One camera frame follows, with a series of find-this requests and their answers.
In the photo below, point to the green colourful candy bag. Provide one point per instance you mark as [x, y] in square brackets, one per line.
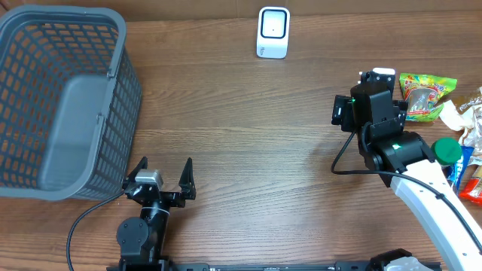
[422, 93]

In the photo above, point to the beige brown snack pouch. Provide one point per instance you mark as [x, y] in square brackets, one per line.
[463, 113]

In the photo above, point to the green lid small jar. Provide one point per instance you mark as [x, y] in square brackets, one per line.
[447, 151]

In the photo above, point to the white barcode scanner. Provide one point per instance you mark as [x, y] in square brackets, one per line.
[273, 32]

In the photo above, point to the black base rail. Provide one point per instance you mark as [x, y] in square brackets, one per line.
[398, 259]

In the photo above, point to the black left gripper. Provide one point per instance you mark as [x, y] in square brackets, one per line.
[187, 189]

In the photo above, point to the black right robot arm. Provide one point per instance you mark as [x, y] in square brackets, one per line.
[408, 166]

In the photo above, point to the blue Oreo cookie pack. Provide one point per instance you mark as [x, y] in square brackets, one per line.
[457, 170]

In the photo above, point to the grey plastic shopping basket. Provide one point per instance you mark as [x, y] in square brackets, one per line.
[70, 101]

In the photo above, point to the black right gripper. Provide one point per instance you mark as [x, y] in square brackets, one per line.
[340, 114]

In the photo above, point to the orange cracker pack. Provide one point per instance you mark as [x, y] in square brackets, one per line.
[472, 190]

